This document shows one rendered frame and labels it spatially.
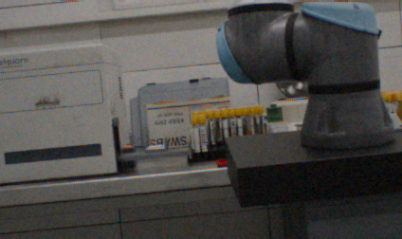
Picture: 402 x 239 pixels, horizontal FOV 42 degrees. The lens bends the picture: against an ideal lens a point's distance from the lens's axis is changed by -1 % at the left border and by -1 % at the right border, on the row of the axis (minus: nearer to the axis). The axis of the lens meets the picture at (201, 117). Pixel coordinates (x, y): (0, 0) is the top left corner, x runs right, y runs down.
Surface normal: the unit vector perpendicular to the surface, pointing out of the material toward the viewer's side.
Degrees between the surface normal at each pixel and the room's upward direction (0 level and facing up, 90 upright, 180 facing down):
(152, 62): 90
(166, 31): 90
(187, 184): 90
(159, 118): 91
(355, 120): 76
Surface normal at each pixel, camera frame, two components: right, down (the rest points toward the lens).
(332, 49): -0.42, 0.14
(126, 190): 0.01, 0.05
